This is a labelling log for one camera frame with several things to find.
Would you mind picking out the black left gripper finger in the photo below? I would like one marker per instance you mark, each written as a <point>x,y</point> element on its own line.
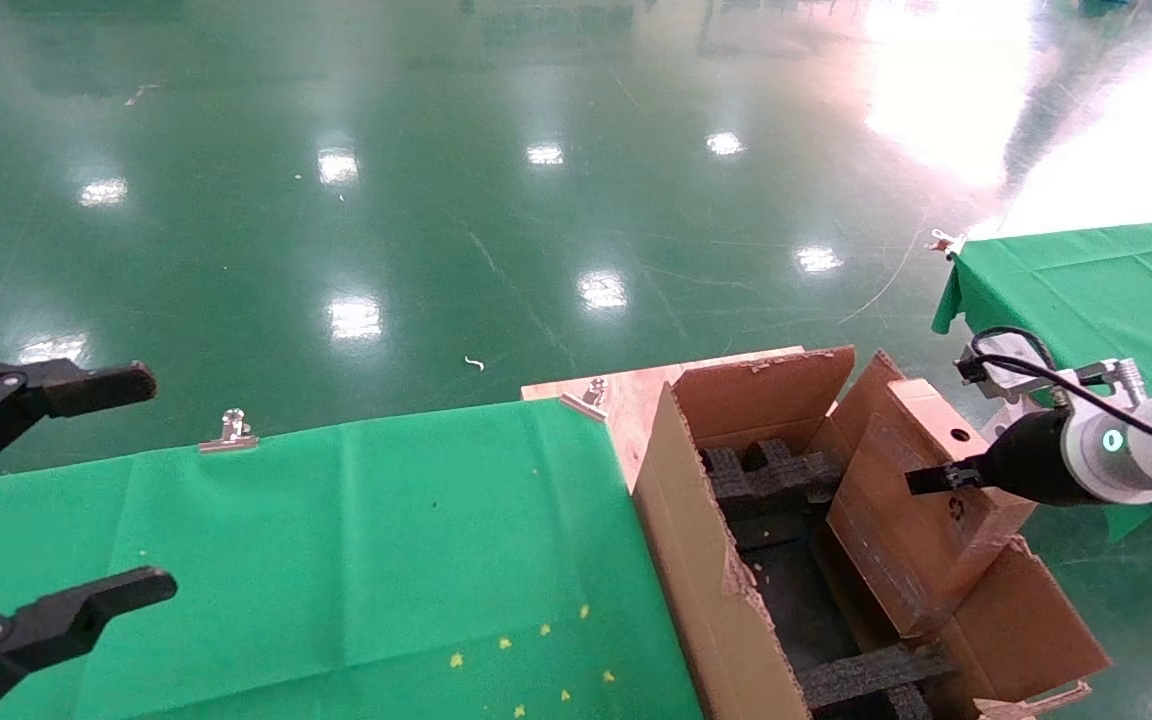
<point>66,620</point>
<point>86,388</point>

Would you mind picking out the large open cardboard carton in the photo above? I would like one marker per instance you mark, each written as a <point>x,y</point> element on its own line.
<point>706,560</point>

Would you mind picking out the silver binder clip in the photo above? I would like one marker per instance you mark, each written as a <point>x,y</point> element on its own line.
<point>944,243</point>
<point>584,403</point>
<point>231,440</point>

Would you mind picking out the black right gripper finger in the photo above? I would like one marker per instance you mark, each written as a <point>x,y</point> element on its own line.
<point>946,478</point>

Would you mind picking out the black foam bottom liner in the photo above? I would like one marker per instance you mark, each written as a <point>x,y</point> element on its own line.
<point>796,610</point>

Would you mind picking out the large green tablecloth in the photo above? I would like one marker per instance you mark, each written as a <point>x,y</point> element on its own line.
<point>336,560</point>

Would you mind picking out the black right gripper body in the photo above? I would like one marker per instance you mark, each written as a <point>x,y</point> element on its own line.
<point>1031,460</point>

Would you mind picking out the black foam insert block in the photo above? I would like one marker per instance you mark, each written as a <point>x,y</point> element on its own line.
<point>766,478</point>
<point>866,680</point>

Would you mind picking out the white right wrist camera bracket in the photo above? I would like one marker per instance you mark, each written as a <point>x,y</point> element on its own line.
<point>1011,362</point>

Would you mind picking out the small cardboard box with hole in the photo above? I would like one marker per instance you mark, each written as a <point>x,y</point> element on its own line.
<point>896,560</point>

